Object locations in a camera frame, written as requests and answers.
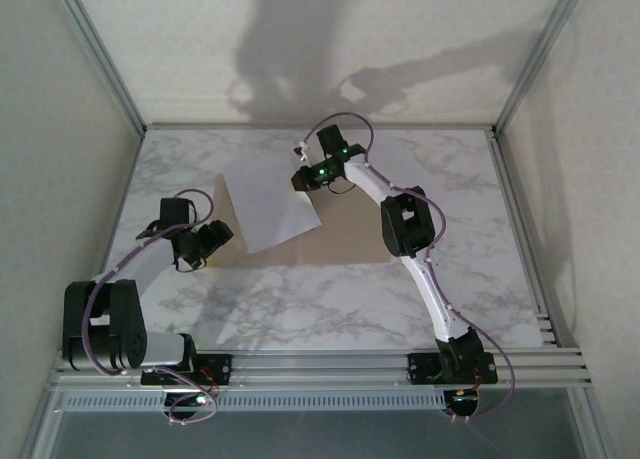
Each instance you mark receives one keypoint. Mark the brown paper folder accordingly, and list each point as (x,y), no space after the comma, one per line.
(340,239)

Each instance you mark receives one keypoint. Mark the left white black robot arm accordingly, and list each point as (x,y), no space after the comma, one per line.
(150,264)

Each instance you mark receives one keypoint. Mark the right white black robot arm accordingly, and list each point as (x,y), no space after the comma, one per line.
(435,299)

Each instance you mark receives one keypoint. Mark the thin aluminium frame rail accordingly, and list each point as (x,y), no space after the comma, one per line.
(320,127)

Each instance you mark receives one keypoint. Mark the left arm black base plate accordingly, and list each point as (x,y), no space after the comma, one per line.
(220,366)

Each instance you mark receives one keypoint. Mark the wide aluminium frame rail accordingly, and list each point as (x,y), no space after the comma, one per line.
(325,369)

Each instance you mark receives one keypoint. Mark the aluminium side rail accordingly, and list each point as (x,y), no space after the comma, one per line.
(525,229)

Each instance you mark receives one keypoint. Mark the aluminium corner post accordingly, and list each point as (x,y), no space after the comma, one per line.
(541,49)
(99,49)

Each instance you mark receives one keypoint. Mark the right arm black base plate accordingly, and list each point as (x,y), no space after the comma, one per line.
(422,366)

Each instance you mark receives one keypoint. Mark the aluminium lower post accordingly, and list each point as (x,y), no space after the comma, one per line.
(595,429)
(42,429)

